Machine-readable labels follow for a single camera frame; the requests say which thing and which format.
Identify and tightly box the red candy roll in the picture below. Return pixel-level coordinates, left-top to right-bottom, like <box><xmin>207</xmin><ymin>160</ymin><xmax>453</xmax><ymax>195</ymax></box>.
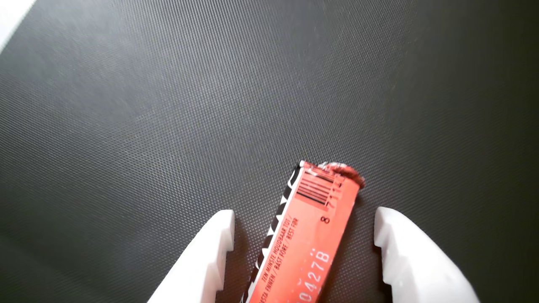
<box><xmin>242</xmin><ymin>160</ymin><xmax>366</xmax><ymax>303</ymax></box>

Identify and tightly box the dark grey textured mat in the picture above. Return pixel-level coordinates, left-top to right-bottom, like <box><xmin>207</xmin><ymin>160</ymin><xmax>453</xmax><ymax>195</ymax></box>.
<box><xmin>0</xmin><ymin>0</ymin><xmax>539</xmax><ymax>303</ymax></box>

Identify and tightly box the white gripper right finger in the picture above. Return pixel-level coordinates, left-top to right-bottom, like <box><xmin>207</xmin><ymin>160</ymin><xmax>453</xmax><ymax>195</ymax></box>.
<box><xmin>374</xmin><ymin>206</ymin><xmax>480</xmax><ymax>303</ymax></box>

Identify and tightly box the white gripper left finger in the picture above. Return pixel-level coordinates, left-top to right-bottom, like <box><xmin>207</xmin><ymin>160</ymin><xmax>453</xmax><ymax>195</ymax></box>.
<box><xmin>147</xmin><ymin>210</ymin><xmax>235</xmax><ymax>303</ymax></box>

